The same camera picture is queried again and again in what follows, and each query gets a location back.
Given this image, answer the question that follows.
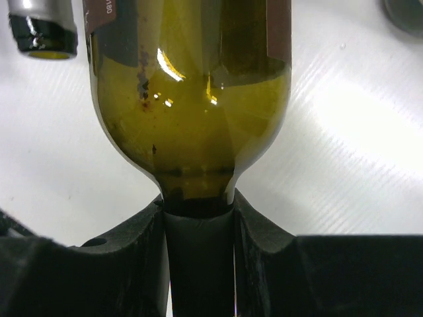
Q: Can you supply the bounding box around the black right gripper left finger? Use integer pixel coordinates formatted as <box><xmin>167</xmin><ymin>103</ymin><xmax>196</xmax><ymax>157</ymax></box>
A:
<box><xmin>1</xmin><ymin>199</ymin><xmax>169</xmax><ymax>316</ymax></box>

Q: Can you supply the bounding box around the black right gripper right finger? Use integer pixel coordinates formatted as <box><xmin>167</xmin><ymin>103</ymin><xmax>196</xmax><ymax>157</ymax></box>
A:
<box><xmin>234</xmin><ymin>193</ymin><xmax>422</xmax><ymax>316</ymax></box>

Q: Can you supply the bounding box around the green bottle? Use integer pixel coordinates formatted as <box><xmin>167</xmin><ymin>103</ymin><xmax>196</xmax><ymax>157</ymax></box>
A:
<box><xmin>7</xmin><ymin>0</ymin><xmax>78</xmax><ymax>60</ymax></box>
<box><xmin>83</xmin><ymin>1</ymin><xmax>291</xmax><ymax>316</ymax></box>

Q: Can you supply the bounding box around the short clear glass bottle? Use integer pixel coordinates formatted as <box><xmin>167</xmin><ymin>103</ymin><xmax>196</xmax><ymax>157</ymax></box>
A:
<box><xmin>383</xmin><ymin>0</ymin><xmax>422</xmax><ymax>37</ymax></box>

